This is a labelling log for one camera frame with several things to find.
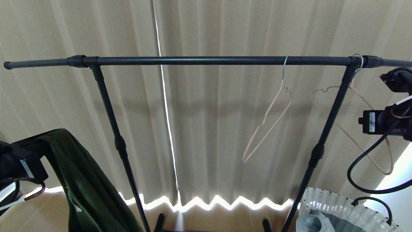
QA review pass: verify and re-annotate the beige curtain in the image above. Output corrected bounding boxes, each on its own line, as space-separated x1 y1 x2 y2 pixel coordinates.
0 0 412 214

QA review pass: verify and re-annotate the green sleeveless shirt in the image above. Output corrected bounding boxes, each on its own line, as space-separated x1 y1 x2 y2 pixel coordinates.
40 128 144 232

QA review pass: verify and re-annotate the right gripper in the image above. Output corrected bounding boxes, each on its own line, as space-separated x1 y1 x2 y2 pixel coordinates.
358 109 412 142

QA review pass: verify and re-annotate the white laundry basket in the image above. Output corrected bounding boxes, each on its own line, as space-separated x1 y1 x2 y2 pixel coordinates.
298 188 403 232

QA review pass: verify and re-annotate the pale grey garment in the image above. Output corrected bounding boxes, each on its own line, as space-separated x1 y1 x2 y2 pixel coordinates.
295 213 329 232

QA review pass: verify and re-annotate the black clothes rack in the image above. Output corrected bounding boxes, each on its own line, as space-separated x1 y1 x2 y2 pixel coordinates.
3 54 412 232

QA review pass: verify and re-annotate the pink clothes hanger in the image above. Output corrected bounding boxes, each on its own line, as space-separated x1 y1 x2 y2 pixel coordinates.
242 56 293 163
311 53 395 176

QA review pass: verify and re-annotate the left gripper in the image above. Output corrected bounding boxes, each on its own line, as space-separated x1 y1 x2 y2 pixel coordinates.
0 140 49 183

